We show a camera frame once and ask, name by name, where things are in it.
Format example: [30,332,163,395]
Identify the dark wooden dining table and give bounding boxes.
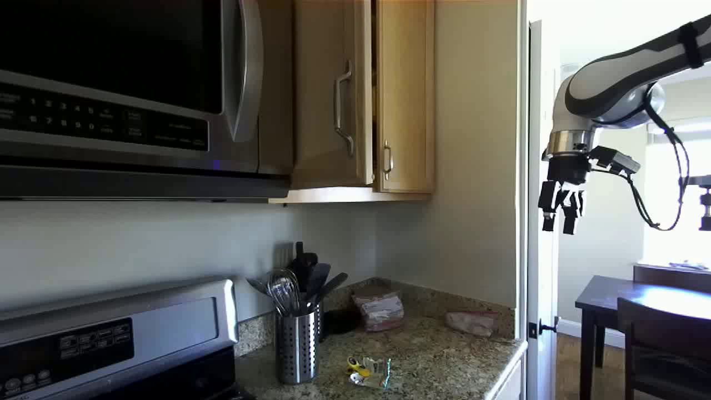
[575,275,711,400]

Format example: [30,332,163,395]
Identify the wooden cabinet door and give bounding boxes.
[293,0,374,188]
[377,0,435,195]

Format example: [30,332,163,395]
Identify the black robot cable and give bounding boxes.
[624,97,694,232]

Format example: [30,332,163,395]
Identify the closed wooden cabinet door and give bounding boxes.
[377,0,435,195]

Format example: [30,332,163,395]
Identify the steel utensil holder front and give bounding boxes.
[275,311,320,385]

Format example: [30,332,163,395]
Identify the small wrapped food packet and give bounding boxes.
[447,311,495,335]

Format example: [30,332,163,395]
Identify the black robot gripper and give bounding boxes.
[539,146,640,235]

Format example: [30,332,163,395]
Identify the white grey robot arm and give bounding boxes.
[539,15,711,232]

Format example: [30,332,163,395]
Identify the dark wooden chair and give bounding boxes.
[619,299,711,400]

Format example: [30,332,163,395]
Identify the colourful paper wrapper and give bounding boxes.
[348,358,393,390]

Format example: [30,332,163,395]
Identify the stainless steel stove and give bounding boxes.
[0,278,245,400]

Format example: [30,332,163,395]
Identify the stainless steel microwave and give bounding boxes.
[0,0,295,202]

